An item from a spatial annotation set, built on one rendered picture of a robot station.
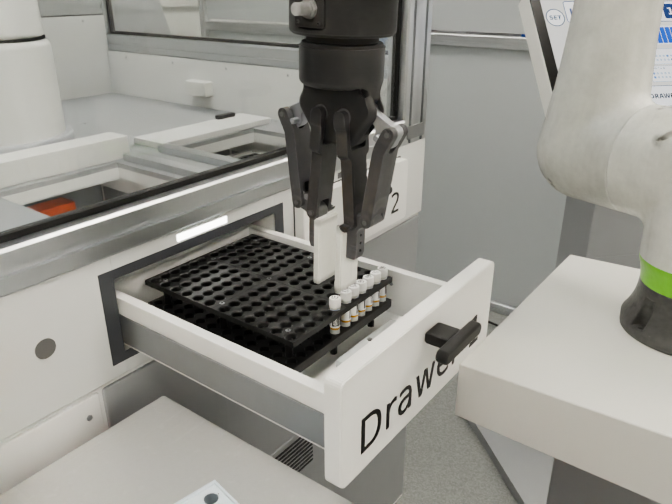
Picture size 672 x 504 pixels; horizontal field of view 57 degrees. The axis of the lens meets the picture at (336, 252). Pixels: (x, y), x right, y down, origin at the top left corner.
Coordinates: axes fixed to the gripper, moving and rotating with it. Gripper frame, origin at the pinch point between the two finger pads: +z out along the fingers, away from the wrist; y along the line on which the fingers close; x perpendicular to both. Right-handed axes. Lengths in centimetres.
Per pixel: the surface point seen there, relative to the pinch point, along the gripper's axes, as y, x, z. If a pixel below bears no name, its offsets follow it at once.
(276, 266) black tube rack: -11.6, 4.0, 6.9
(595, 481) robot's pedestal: 25.8, 20.1, 30.5
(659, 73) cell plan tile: 9, 96, -8
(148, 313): -15.7, -11.6, 7.7
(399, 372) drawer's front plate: 10.8, -4.6, 7.1
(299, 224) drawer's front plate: -19.8, 18.0, 8.1
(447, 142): -71, 168, 35
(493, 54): -57, 168, 1
